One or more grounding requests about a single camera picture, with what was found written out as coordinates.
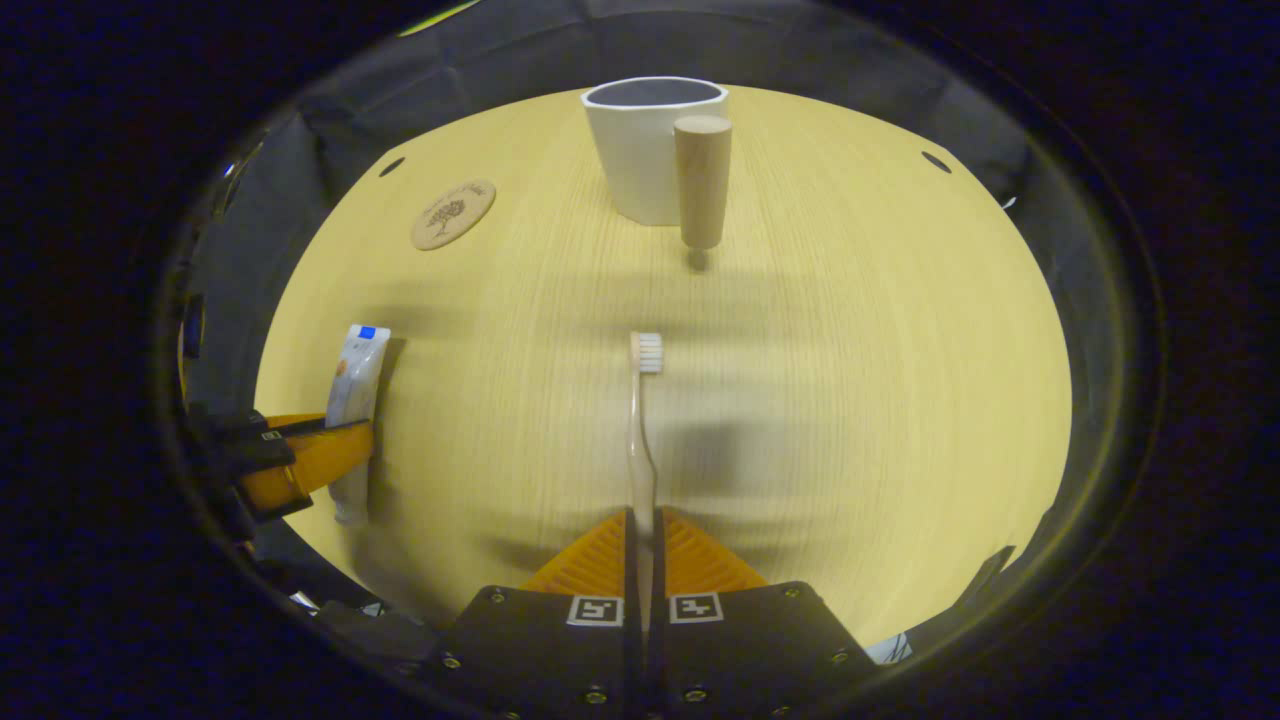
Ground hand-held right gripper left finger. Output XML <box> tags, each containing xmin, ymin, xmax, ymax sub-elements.
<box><xmin>415</xmin><ymin>508</ymin><xmax>641</xmax><ymax>720</ymax></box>

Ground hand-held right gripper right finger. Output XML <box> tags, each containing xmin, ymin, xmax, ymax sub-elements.
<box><xmin>648</xmin><ymin>506</ymin><xmax>881</xmax><ymax>720</ymax></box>

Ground white toothpaste tube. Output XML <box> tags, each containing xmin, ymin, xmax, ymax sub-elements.
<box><xmin>325</xmin><ymin>323</ymin><xmax>392</xmax><ymax>528</ymax></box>

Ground beige toothbrush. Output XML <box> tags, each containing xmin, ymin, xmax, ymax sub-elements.
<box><xmin>626</xmin><ymin>331</ymin><xmax>665</xmax><ymax>641</ymax></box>

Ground round wooden coaster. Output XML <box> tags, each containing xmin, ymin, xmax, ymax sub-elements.
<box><xmin>411</xmin><ymin>179</ymin><xmax>497</xmax><ymax>251</ymax></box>

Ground white cup with wooden handle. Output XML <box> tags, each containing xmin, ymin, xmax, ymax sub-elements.
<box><xmin>581</xmin><ymin>76</ymin><xmax>734</xmax><ymax>251</ymax></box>

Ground light wooden desktop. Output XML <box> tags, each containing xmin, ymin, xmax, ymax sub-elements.
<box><xmin>255</xmin><ymin>84</ymin><xmax>1073</xmax><ymax>651</ymax></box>

